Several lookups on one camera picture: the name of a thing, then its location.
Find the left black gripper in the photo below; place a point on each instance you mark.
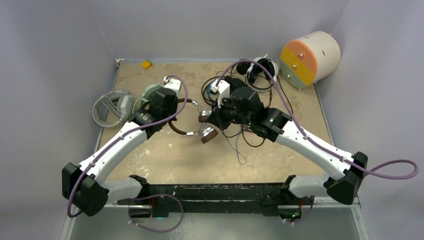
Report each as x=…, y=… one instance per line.
x=175, y=105

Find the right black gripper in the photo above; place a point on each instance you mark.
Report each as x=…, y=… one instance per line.
x=217, y=117

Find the mint green headphones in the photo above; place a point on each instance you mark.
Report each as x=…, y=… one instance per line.
x=146, y=96

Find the white grey headphones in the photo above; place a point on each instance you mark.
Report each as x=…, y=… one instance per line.
x=118, y=102

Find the brown headphones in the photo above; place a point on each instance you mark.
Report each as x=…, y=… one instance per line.
x=200, y=129

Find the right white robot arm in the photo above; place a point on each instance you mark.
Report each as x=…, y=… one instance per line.
x=341, y=181

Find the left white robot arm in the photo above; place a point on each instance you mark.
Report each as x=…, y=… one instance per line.
x=85, y=185

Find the black blue headphones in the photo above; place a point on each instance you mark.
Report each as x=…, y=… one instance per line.
x=234, y=83

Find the white black headphones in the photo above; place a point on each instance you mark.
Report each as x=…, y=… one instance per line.
x=263, y=65

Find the small black on-ear headphones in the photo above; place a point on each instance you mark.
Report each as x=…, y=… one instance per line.
x=243, y=68

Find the small yellow block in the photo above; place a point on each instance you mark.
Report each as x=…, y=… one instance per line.
x=146, y=64

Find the round pastel drawer cabinet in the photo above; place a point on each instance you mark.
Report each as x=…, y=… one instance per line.
x=305, y=60

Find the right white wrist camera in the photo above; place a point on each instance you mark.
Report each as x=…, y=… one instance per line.
x=220, y=88

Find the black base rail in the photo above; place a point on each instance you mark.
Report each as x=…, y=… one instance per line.
x=268, y=199

